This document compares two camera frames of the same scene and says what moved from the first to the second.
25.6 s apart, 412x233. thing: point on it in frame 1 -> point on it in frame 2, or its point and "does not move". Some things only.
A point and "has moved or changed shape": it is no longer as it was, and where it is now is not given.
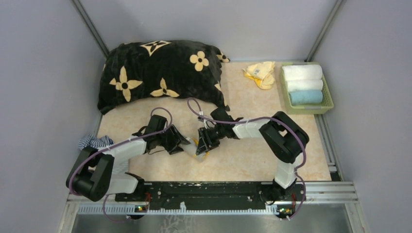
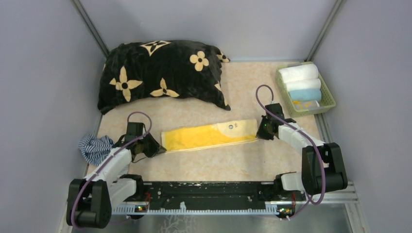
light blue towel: (312, 97) does not move
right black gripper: (205, 143) -> (260, 133)
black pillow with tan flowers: (134, 71) does not move
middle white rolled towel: (316, 84) does not move
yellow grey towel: (191, 148) -> (301, 105)
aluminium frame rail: (341, 192) does not move
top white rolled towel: (302, 72) does not move
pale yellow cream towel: (262, 73) has moved or changed shape
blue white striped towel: (90, 141) does not move
